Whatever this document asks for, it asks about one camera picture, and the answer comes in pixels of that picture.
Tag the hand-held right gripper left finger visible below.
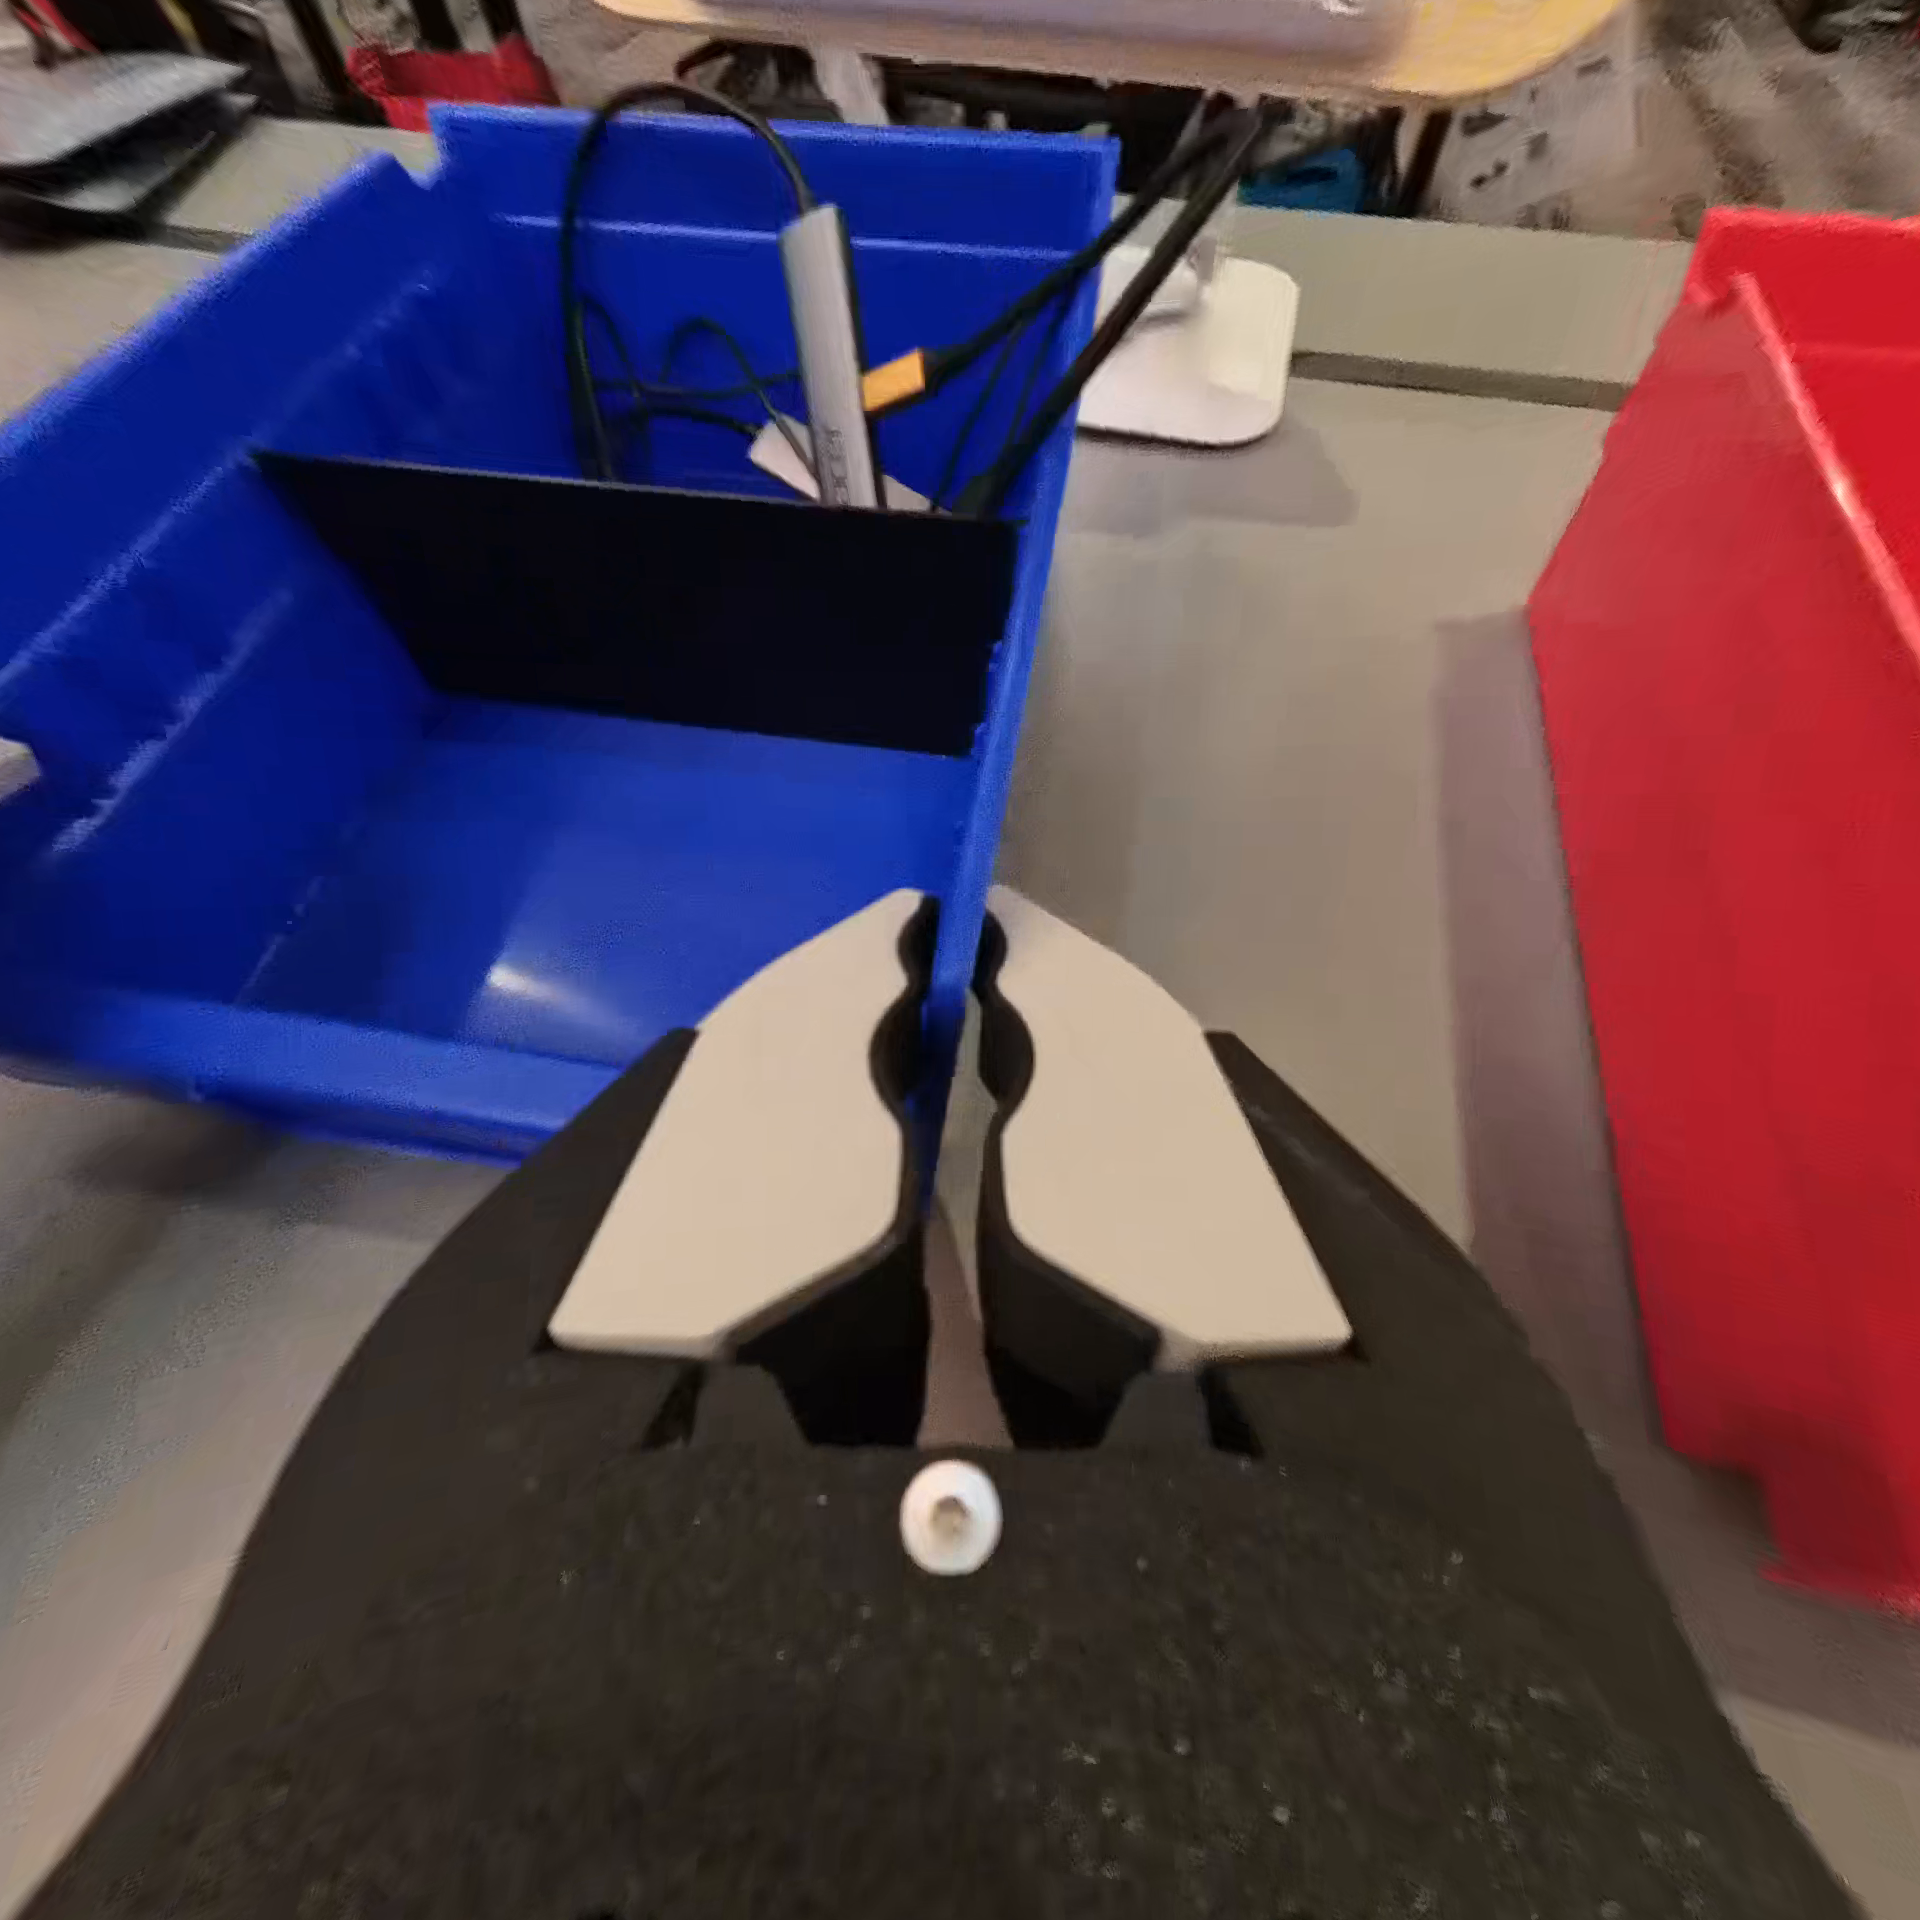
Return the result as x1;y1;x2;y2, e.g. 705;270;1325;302
550;893;937;1406

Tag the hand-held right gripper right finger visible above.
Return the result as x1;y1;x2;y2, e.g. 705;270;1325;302
969;887;1356;1406

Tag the blue plastic bin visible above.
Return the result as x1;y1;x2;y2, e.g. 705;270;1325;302
0;102;1123;1171

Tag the red plastic bin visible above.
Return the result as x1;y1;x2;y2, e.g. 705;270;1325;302
1521;203;1920;1627

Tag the thick black cable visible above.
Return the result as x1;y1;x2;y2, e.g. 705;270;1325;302
561;79;830;488

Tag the black cable gold plug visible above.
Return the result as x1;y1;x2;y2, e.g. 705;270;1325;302
858;106;1277;519

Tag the grey hub with cable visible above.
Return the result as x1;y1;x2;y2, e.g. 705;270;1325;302
784;203;890;510

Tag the grey desk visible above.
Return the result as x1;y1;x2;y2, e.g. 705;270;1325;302
0;114;1920;1920

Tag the grey pouch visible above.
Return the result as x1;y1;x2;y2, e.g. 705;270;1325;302
0;52;260;230

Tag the dark desk cable flap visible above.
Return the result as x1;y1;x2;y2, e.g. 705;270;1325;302
1288;353;1640;410

